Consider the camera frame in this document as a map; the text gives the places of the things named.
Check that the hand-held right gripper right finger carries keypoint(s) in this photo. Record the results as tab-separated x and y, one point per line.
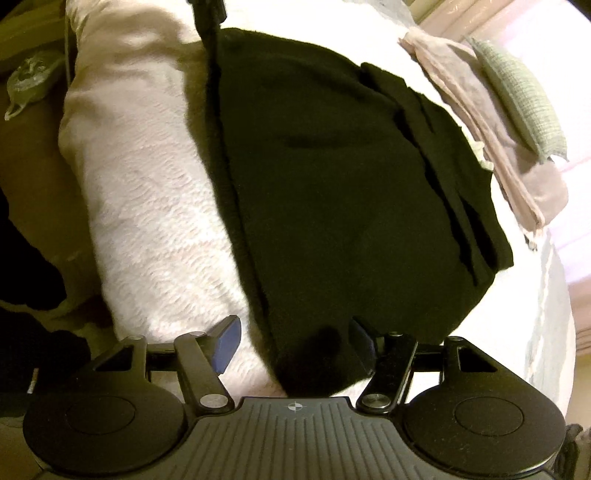
364	346

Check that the black sweater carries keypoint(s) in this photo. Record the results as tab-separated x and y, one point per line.
323	184

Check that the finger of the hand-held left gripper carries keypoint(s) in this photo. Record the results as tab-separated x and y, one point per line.
207	14

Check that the clear plastic bag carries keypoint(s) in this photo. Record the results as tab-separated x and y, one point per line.
32	74

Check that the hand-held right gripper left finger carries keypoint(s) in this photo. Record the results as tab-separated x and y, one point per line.
228	344

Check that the bed with striped bedspread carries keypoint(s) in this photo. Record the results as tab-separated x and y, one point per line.
138	207

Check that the green pillow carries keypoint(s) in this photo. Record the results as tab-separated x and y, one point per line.
517	92

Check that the dark cloth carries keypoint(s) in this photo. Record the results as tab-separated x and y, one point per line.
27	277

